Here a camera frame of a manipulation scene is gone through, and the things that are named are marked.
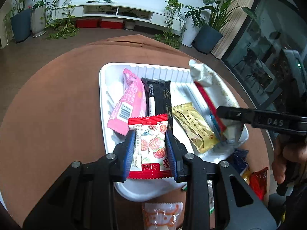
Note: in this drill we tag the red storage box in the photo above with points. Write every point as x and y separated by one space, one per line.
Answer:
87 23
111 23

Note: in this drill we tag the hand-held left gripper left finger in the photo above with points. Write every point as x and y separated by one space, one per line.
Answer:
129 155

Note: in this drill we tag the black snack packet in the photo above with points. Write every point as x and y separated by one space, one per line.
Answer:
160 93

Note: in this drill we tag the white and orange bread packet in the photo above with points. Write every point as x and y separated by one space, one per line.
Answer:
158 215

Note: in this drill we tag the red strawberry print packet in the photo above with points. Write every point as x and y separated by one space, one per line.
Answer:
151 143

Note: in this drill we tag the white plastic tray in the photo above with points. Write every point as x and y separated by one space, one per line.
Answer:
110 86

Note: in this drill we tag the plant in patterned white pot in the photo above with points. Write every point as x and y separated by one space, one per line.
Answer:
38 21

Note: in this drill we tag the bushy plant in white pot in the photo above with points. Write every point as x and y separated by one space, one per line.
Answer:
190 33

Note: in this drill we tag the person's right hand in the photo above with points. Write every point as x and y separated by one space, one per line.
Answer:
283 153

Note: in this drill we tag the beige curtain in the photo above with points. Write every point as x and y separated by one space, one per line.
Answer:
239 16

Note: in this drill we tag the white grey snack packet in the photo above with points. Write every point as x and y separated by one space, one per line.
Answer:
201 73

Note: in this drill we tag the red snack packet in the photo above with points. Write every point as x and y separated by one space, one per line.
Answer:
259 184

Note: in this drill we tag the broad-leaf plant in blue pot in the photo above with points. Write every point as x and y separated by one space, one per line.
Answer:
207 38

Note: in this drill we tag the glass sliding door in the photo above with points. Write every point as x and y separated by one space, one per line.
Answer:
263 40

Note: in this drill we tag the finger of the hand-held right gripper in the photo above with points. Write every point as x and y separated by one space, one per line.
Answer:
239 115

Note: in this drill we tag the black patio chair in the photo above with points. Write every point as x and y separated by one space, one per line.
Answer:
251 55

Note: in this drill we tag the small white pot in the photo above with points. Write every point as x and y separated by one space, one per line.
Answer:
130 25

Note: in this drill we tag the leafy tree in blue pot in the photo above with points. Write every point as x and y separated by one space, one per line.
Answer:
20 26

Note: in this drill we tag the blue snack packet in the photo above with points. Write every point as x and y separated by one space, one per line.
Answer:
239 159

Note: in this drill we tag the gold snack packet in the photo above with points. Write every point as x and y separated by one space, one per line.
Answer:
194 127

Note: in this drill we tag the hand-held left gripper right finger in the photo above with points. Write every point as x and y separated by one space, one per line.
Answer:
171 155

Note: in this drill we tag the trailing vine plant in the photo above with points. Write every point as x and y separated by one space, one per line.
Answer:
62 28
171 4

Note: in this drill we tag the white television cabinet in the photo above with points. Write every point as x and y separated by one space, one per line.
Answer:
158 16

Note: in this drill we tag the pink snack packet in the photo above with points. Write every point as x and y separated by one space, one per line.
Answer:
129 95

